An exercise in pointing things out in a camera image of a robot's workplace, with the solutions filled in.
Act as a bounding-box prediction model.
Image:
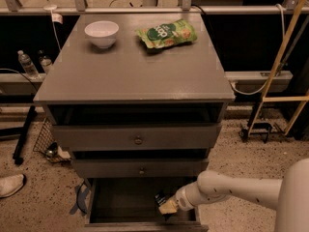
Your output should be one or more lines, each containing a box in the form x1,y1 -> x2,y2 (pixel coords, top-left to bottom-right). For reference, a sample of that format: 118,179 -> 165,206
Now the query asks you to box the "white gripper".
158,183 -> 195,215

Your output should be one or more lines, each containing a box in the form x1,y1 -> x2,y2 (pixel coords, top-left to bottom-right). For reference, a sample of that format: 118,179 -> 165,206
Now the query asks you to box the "dark rxbar blueberry bar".
154,191 -> 167,207

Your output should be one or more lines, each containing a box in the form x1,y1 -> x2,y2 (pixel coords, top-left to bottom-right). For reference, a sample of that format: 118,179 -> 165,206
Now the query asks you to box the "grey middle drawer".
72,149 -> 209,178

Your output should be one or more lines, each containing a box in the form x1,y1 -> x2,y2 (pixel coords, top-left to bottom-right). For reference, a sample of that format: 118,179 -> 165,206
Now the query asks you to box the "metal railing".
0,0 -> 309,16

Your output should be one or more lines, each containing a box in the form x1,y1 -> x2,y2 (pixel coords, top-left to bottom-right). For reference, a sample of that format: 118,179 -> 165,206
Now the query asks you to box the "black wire basket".
33,118 -> 70,163

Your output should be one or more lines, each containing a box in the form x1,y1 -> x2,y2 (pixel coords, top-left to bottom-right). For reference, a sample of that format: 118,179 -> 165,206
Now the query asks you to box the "black tripod leg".
13,105 -> 37,165

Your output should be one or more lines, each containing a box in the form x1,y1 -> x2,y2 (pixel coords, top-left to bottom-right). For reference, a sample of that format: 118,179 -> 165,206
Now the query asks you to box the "white shoe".
0,174 -> 26,198

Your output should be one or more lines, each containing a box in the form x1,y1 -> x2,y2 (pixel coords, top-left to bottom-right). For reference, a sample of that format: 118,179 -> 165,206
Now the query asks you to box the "grey drawer cabinet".
35,14 -> 234,220

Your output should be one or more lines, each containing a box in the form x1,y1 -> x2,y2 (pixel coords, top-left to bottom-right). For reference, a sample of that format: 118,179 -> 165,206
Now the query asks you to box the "white cable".
230,3 -> 286,97

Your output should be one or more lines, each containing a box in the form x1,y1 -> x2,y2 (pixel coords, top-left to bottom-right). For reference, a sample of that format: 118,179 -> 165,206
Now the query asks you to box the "grey bottom drawer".
81,177 -> 209,232

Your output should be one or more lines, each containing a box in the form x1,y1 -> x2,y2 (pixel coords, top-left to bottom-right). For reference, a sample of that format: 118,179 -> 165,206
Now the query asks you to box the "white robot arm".
154,159 -> 309,232

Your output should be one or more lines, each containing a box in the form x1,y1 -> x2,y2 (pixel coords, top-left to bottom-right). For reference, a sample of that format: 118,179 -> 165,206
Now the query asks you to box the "grey top drawer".
47,101 -> 224,152

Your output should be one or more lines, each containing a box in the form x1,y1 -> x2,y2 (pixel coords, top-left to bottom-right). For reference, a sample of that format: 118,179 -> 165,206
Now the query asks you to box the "white bowl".
84,20 -> 119,48

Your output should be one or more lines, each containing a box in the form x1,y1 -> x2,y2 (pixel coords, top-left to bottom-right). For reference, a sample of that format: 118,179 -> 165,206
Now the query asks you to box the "grey drawer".
72,149 -> 209,178
81,177 -> 209,232
47,101 -> 224,152

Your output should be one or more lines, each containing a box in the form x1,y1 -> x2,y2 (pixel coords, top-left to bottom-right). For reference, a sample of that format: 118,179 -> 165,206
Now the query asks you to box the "white lamp with cord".
43,0 -> 63,49

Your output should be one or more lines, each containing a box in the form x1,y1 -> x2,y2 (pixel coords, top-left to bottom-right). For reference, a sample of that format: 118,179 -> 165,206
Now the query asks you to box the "clear plastic water bottle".
17,50 -> 40,79

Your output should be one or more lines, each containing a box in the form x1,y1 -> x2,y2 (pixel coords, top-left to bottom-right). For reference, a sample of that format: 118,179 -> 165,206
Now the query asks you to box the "yellow wooden ladder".
239,0 -> 309,141

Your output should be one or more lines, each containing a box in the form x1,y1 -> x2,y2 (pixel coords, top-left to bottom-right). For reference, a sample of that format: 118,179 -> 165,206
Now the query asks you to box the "green snack bag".
136,19 -> 197,49

